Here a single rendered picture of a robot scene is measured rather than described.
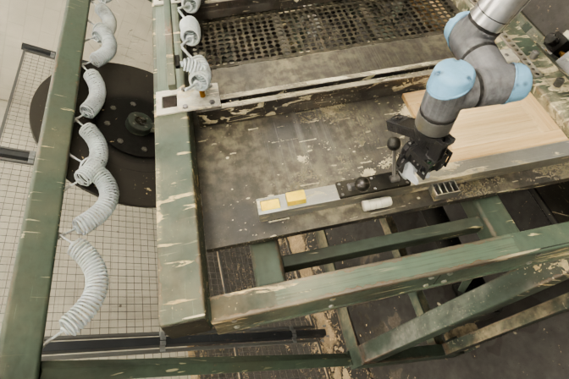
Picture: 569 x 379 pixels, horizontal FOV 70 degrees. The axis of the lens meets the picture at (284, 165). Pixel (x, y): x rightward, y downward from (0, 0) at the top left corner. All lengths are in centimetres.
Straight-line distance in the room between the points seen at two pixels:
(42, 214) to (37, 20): 579
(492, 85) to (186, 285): 74
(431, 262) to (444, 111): 39
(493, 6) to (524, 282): 98
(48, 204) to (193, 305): 71
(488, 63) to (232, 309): 74
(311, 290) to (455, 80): 54
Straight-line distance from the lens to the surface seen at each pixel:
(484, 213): 127
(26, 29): 721
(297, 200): 106
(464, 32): 93
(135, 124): 182
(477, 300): 168
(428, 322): 181
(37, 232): 143
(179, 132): 120
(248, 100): 128
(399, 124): 97
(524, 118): 148
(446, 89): 79
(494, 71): 86
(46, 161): 158
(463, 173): 122
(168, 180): 110
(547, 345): 246
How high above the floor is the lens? 222
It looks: 32 degrees down
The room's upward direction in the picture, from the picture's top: 78 degrees counter-clockwise
